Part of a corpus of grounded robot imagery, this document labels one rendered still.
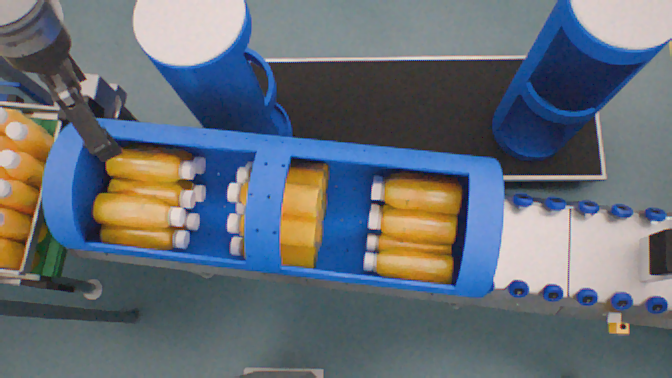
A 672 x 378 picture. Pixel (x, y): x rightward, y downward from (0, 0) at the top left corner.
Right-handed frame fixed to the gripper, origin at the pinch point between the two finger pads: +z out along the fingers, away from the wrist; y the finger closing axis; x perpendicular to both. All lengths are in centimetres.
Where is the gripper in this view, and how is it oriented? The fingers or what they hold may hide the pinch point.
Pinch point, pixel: (91, 114)
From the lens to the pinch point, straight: 87.9
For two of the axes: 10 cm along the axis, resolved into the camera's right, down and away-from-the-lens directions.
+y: 5.0, 8.2, -2.8
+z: -0.5, 3.5, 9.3
